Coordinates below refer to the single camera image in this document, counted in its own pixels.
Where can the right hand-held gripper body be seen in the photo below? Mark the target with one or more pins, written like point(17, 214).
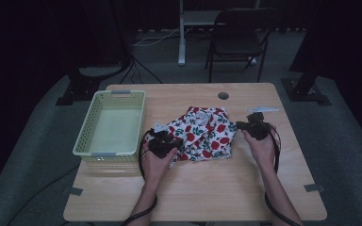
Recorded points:
point(259, 127)

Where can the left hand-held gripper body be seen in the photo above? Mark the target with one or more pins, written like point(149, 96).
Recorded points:
point(161, 144)

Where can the red floral white cloth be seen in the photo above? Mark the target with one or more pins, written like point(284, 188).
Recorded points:
point(207, 138)

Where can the person's left hand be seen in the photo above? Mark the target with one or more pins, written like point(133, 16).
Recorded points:
point(154, 168)

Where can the person's right hand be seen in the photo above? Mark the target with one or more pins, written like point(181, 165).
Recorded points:
point(262, 152)

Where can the pale green plastic basket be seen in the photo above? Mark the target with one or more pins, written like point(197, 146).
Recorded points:
point(113, 128)

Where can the black stand with flat base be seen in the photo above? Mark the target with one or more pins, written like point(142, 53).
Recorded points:
point(304, 88)
point(81, 84)

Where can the black folding chair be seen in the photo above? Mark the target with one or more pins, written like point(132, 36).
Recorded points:
point(237, 44)

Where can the grey tape piece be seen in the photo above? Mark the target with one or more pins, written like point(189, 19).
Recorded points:
point(76, 191)
point(314, 187)

